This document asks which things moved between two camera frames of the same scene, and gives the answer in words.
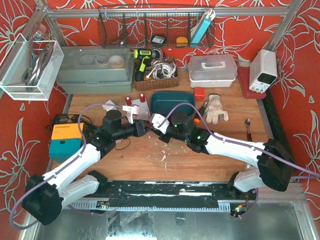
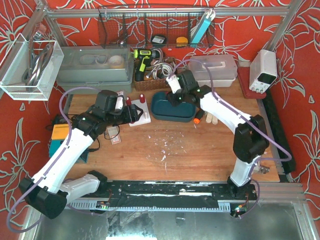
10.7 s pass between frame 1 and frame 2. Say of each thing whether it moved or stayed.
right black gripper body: moved
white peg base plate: stayed
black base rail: stayed
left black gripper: moved
